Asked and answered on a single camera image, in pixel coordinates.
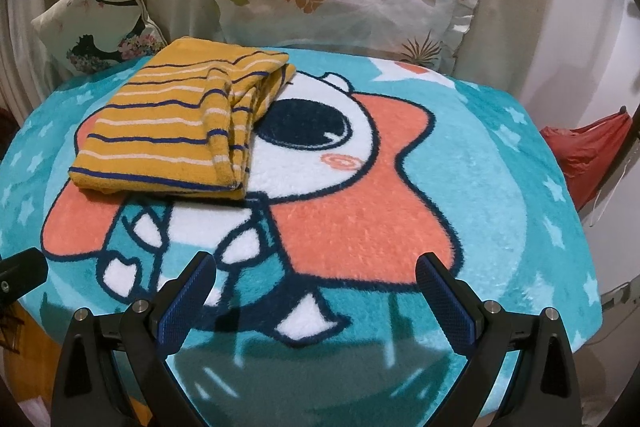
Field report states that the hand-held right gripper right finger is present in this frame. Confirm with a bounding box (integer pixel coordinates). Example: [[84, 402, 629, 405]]
[[416, 252, 586, 427]]

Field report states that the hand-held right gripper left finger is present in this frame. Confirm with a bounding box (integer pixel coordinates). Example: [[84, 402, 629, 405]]
[[50, 251, 218, 427]]

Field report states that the orange striped sweater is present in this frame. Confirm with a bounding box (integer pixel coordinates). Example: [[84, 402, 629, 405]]
[[69, 36, 297, 202]]

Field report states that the yellow orange cloth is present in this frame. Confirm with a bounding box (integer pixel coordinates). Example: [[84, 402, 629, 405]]
[[0, 302, 66, 408]]

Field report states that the blue cartoon printed blanket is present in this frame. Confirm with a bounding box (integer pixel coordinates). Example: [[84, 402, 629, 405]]
[[0, 47, 601, 427]]

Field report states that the red cloth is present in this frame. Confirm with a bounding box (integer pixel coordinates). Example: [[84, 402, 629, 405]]
[[540, 112, 633, 212]]

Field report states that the bird print cushion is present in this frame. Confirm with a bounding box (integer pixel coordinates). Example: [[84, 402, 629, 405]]
[[31, 0, 168, 80]]

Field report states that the white floral pillow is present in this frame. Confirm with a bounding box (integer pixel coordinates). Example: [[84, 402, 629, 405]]
[[198, 0, 483, 72]]

